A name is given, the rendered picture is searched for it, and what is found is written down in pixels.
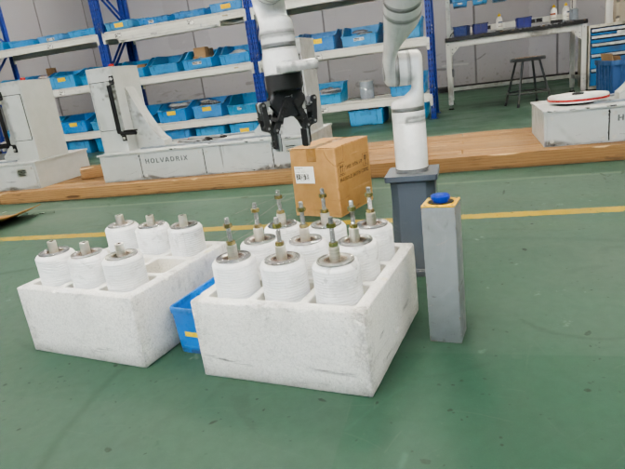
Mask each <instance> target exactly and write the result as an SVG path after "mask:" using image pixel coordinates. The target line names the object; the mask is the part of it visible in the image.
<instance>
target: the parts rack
mask: <svg viewBox="0 0 625 469"><path fill-rule="evenodd" d="M87 1H88V5H89V9H90V14H91V18H92V21H93V26H94V30H95V34H91V35H86V36H80V37H75V38H70V39H64V40H59V41H53V42H48V43H43V44H37V45H32V46H27V47H17V48H11V49H6V50H0V59H2V58H4V60H3V62H2V64H1V66H0V72H1V70H2V68H3V66H4V64H5V62H6V60H7V57H9V61H10V64H11V68H12V71H13V74H14V78H15V80H16V79H20V74H19V71H18V67H17V60H28V59H33V58H39V57H44V56H50V55H56V54H61V53H67V52H73V51H78V50H84V49H90V48H95V47H98V48H99V50H100V57H101V61H102V66H103V67H109V64H114V63H115V65H114V66H117V65H118V62H119V60H120V58H121V55H122V53H123V50H124V47H125V46H126V50H127V54H128V58H129V61H139V57H138V53H137V49H136V42H135V41H130V42H125V43H119V41H118V38H121V37H127V36H132V35H138V34H147V33H153V32H159V31H164V30H170V29H176V28H180V27H186V26H192V25H197V24H203V23H209V22H214V21H222V24H221V26H220V27H223V26H229V25H234V24H240V23H244V24H245V26H246V37H247V42H248V49H249V55H250V61H249V62H242V63H235V64H229V65H222V66H216V67H210V68H204V69H197V70H190V71H184V72H177V73H171V74H159V75H152V76H145V77H140V84H141V89H142V94H143V98H144V102H145V106H146V105H148V101H147V97H146V92H145V86H147V85H153V84H160V83H167V82H174V81H180V80H187V79H194V78H201V77H208V76H214V75H221V74H234V73H241V72H247V71H252V74H253V79H254V86H255V91H256V98H257V103H261V102H265V101H267V94H266V87H265V81H264V78H265V76H264V72H263V64H262V59H261V56H262V54H260V45H261V42H260V40H259V38H258V36H259V26H258V29H257V24H256V21H257V18H256V15H255V11H254V8H253V5H252V1H251V0H243V4H242V6H244V10H243V9H242V8H239V9H234V10H228V11H223V12H218V13H213V14H207V15H202V16H196V17H191V18H186V19H180V20H171V21H165V22H159V23H155V24H149V25H143V26H139V27H133V28H127V29H123V30H117V31H111V32H105V28H106V26H105V25H104V23H103V19H102V15H101V11H100V3H99V0H87ZM100 1H101V2H102V3H103V4H104V5H105V6H106V7H107V8H108V9H109V10H110V11H111V12H112V13H113V14H114V15H115V17H116V18H117V19H118V20H119V21H120V20H129V19H130V17H129V13H128V8H127V3H126V0H116V3H117V6H118V11H119V12H118V11H117V9H116V8H115V7H114V6H113V5H112V4H111V2H110V1H109V0H106V2H107V3H108V4H109V5H110V6H111V7H112V8H113V10H114V11H115V12H116V13H117V14H118V15H119V16H120V18H119V17H118V16H117V15H116V14H115V13H114V12H113V10H112V9H111V8H110V7H109V6H108V5H107V4H106V3H105V1H104V0H100ZM373 1H378V0H286V1H285V4H286V13H287V16H290V15H296V14H301V13H307V12H313V11H318V10H324V9H329V8H334V7H345V6H350V5H356V4H362V3H367V2H373ZM424 7H425V22H426V36H423V37H417V38H410V39H406V40H405V42H404V43H403V44H402V45H401V46H400V48H399V50H402V49H409V48H415V47H427V52H428V67H429V82H430V89H428V90H427V91H426V92H425V93H424V102H427V101H429V102H430V103H431V109H432V118H430V119H437V118H439V116H438V115H436V114H437V113H441V111H439V102H438V84H437V82H438V81H437V70H436V54H435V37H434V32H435V30H434V21H433V5H432V0H424ZM244 13H245V16H244ZM242 20H244V21H242ZM238 21H241V22H238ZM224 22H228V23H224ZM235 22H237V23H235ZM230 23H232V24H230ZM0 28H1V31H2V35H3V38H4V41H3V40H2V39H1V38H0V41H1V42H10V40H9V36H8V33H7V27H6V24H5V20H4V17H3V13H2V9H1V7H0ZM117 44H119V46H118V48H117V50H116V53H115V55H114V58H113V60H112V56H111V52H110V49H109V46H111V45H117ZM122 44H123V45H122ZM121 46H122V48H121V50H120V47H121ZM383 46H384V43H377V44H371V45H364V46H358V47H345V48H339V49H332V50H326V51H320V52H314V54H315V58H316V59H317V60H318V61H321V60H334V59H341V58H348V57H354V56H361V55H368V54H375V53H381V52H383ZM119 50H120V53H119V55H118V52H119ZM117 55H118V58H117ZM116 58H117V61H116V62H115V60H116ZM52 91H53V95H54V98H59V97H66V96H73V95H80V94H87V93H90V89H89V85H87V86H80V87H68V88H62V89H55V90H52ZM402 97H403V96H398V97H392V95H391V94H388V95H379V96H375V99H370V100H361V98H355V99H347V100H346V101H344V102H342V103H334V104H327V105H321V109H322V114H325V113H334V112H342V111H350V110H359V109H367V108H377V107H385V106H391V104H392V102H393V101H395V100H398V99H400V98H402ZM257 118H258V115H257V113H252V114H236V115H229V114H228V115H224V116H220V117H211V118H204V119H195V118H194V119H191V120H187V121H179V122H172V123H164V124H161V123H158V126H159V127H160V128H161V129H162V130H163V131H165V130H173V129H182V128H190V127H206V126H215V125H224V124H232V123H241V122H249V121H258V119H257ZM64 138H65V141H80V140H88V139H96V138H101V135H100V131H99V130H98V131H94V130H93V131H88V132H81V133H74V134H64Z"/></svg>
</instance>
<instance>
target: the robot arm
mask: <svg viewBox="0 0 625 469"><path fill-rule="evenodd" d="M251 1H252V5H253V8H254V11H255V15H256V18H257V21H258V24H259V37H260V42H261V49H262V64H263V71H264V76H265V83H266V89H267V92H268V99H267V101H265V102H261V103H256V105H255V107H256V111H257V115H258V119H259V124H260V128H261V131H263V132H268V133H270V134H271V137H272V144H273V149H275V151H276V152H279V153H280V152H283V145H282V139H281V134H279V131H280V128H281V125H282V123H283V122H284V118H287V117H289V116H294V117H295V118H296V119H297V120H298V122H299V124H300V126H301V127H302V128H301V129H300V133H301V139H302V145H303V146H310V145H311V142H312V136H311V129H310V127H311V125H312V124H314V123H316V122H317V97H316V95H314V94H313V95H307V96H304V94H303V92H302V79H301V71H302V70H309V69H316V68H319V67H318V60H317V59H316V58H312V59H304V60H300V59H299V54H298V51H297V46H296V39H295V32H294V26H293V22H292V19H290V17H288V16H287V13H286V4H285V0H251ZM421 9H422V0H383V24H384V46H383V59H382V75H383V80H384V82H385V84H386V85H387V86H388V87H401V86H409V85H411V89H410V90H409V91H408V92H407V93H406V94H405V95H404V96H403V97H402V98H400V99H398V100H395V101H393V102H392V104H391V110H392V131H393V142H394V153H395V165H396V173H398V174H417V173H421V172H425V171H427V170H429V164H428V149H427V135H426V121H425V109H424V108H425V107H424V92H423V58H422V55H421V53H420V51H419V50H418V49H409V50H402V51H398V50H399V48H400V46H401V45H402V44H403V43H404V42H405V40H406V39H407V38H408V37H409V35H410V34H411V33H412V32H413V30H414V29H415V28H416V26H417V25H418V23H419V20H420V17H421ZM303 102H304V103H305V104H306V110H307V113H305V111H304V109H303V108H302V105H303ZM269 107H270V108H271V109H272V110H273V114H272V117H271V123H270V119H269V116H268V111H269ZM277 116H278V117H277Z"/></svg>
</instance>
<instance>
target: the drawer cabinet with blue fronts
mask: <svg viewBox="0 0 625 469"><path fill-rule="evenodd" d="M605 53H613V56H621V57H625V21H618V22H611V23H604V24H597V25H591V26H587V62H586V91H594V90H596V65H594V61H595V60H601V54H605ZM578 75H580V38H579V39H578Z"/></svg>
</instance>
